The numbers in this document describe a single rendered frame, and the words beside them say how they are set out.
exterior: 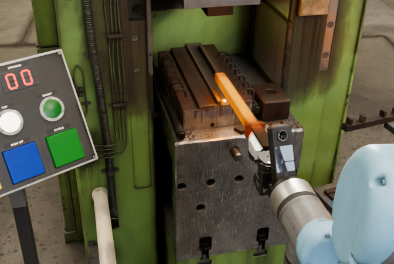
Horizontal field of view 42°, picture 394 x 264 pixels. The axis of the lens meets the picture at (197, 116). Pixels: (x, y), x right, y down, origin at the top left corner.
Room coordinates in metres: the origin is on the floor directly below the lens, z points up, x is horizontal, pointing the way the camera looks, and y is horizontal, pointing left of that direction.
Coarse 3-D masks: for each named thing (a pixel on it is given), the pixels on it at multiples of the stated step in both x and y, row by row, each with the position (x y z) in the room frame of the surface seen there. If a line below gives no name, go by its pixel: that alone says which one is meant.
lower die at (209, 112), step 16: (176, 48) 1.63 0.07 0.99; (208, 48) 1.63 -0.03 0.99; (176, 64) 1.52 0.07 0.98; (192, 64) 1.50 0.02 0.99; (224, 64) 1.50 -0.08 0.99; (176, 80) 1.40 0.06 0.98; (192, 80) 1.38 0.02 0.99; (208, 80) 1.36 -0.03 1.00; (176, 96) 1.30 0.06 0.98; (192, 96) 1.30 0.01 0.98; (208, 96) 1.28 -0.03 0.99; (192, 112) 1.22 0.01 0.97; (208, 112) 1.23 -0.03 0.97; (224, 112) 1.24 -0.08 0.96; (192, 128) 1.22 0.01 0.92
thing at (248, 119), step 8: (224, 72) 1.33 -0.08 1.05; (216, 80) 1.30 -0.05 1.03; (224, 80) 1.27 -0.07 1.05; (224, 88) 1.23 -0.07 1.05; (232, 88) 1.22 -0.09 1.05; (232, 96) 1.17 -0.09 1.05; (240, 96) 1.17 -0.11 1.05; (232, 104) 1.15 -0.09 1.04; (240, 104) 1.13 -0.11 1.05; (240, 112) 1.09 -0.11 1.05; (248, 112) 1.09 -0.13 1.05; (240, 120) 1.08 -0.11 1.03; (248, 120) 1.05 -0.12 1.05; (256, 120) 1.05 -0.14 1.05; (248, 128) 1.01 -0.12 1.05; (256, 128) 1.00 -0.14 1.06; (264, 128) 1.02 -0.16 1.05; (248, 136) 1.01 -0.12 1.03; (256, 136) 0.97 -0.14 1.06; (264, 136) 0.97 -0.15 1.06; (264, 144) 0.93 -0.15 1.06
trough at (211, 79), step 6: (192, 48) 1.63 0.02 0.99; (198, 48) 1.64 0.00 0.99; (198, 54) 1.59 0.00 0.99; (204, 54) 1.56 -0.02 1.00; (198, 60) 1.54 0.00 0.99; (204, 60) 1.54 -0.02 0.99; (204, 66) 1.49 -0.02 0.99; (210, 66) 1.48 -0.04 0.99; (210, 72) 1.45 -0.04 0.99; (210, 78) 1.41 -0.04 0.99; (216, 84) 1.37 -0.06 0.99; (216, 90) 1.33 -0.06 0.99; (222, 96) 1.29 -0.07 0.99; (222, 102) 1.26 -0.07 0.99; (228, 102) 1.26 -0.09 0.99
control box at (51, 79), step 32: (0, 64) 1.02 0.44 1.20; (32, 64) 1.06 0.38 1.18; (64, 64) 1.10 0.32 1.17; (0, 96) 0.98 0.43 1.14; (32, 96) 1.02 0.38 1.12; (64, 96) 1.05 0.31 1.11; (0, 128) 0.94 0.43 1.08; (32, 128) 0.97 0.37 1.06; (64, 128) 1.01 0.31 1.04; (0, 160) 0.90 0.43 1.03; (0, 192) 0.86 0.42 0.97
